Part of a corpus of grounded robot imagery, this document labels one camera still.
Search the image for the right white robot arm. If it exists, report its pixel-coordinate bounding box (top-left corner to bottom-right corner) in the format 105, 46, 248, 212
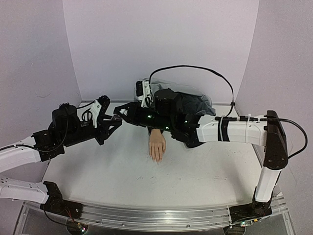
114, 89, 288, 203

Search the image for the mannequin hand with long nails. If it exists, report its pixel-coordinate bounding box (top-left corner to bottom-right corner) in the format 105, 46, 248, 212
149, 129, 166, 164

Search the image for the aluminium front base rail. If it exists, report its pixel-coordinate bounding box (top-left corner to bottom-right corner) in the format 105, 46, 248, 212
14, 195, 294, 235

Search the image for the white nail polish cap brush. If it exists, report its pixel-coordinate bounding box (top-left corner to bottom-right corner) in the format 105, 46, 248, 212
119, 109, 128, 116

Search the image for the grey and black jacket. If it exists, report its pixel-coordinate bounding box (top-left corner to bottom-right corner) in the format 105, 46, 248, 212
133, 77, 216, 149

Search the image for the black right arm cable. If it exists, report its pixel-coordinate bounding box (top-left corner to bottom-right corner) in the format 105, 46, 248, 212
148, 65, 236, 118

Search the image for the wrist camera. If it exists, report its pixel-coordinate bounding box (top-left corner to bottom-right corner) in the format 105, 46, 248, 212
90, 95, 110, 128
135, 80, 154, 108

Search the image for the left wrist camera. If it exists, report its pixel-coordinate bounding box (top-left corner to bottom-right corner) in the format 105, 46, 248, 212
90, 95, 110, 128

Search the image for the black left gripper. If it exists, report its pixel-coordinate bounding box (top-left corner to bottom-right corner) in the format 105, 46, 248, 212
63, 115, 122, 148

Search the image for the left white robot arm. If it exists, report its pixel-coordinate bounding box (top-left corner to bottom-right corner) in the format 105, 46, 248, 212
0, 101, 122, 214

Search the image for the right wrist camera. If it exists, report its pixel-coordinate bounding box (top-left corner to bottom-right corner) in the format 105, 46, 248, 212
135, 80, 154, 108

